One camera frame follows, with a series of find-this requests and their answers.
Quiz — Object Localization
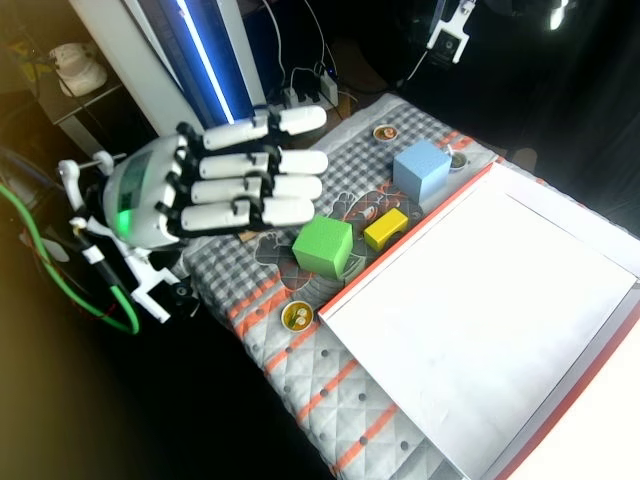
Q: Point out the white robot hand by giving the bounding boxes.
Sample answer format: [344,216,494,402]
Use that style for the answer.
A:
[102,104,330,250]

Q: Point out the green foam cube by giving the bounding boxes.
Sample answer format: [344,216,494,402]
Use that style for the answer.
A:
[291,214,355,281]

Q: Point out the blue foam cube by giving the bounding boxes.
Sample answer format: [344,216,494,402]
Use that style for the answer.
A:
[392,139,452,205]

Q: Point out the white shallow box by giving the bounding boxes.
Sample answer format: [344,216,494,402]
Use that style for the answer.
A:
[317,159,640,480]

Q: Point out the white tower with blue light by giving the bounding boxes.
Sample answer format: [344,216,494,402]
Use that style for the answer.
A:
[69,0,266,141]

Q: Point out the white shoe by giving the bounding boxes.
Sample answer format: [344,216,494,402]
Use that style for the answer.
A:
[49,42,109,98]

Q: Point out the toy bowl yellow noodles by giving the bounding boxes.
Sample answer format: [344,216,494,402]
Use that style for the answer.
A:
[280,299,315,332]

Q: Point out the white power strip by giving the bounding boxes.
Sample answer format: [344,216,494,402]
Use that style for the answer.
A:
[279,69,341,109]

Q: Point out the yellow arch block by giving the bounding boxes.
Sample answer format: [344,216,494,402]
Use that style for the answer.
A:
[363,207,410,252]

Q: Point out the grey checked bear quilt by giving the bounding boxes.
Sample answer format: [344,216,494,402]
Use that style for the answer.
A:
[182,92,541,480]

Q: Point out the green cable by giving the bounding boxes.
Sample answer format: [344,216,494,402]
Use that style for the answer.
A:
[0,182,143,336]

